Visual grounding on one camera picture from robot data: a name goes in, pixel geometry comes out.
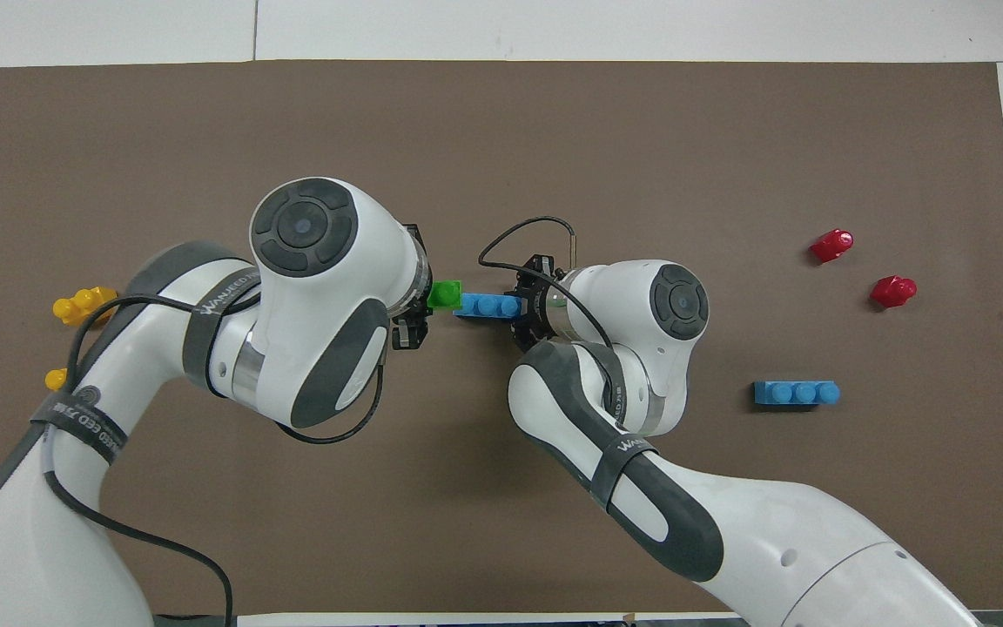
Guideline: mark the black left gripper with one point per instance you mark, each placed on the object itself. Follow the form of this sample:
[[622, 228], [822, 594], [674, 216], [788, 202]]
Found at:
[[410, 329]]

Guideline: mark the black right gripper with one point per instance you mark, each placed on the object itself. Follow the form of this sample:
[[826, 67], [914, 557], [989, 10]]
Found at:
[[529, 335]]

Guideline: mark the green two-stud toy block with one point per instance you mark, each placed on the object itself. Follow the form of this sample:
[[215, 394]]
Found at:
[[445, 294]]

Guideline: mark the blue three-stud toy block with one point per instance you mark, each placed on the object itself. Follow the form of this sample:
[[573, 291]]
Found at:
[[796, 394], [486, 306]]

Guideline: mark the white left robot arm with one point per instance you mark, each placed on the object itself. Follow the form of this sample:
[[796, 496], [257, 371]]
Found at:
[[310, 287]]

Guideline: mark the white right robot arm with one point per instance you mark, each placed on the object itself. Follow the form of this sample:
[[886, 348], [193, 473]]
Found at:
[[641, 383]]

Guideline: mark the red one-stud toy block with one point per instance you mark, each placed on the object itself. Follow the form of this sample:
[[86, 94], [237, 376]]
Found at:
[[832, 246], [893, 292]]

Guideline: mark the yellow two-stud toy block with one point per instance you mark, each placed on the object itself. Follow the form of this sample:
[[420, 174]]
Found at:
[[56, 379], [82, 305]]

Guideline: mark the brown table mat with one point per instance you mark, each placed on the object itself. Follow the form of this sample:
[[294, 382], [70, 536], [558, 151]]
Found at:
[[501, 131]]

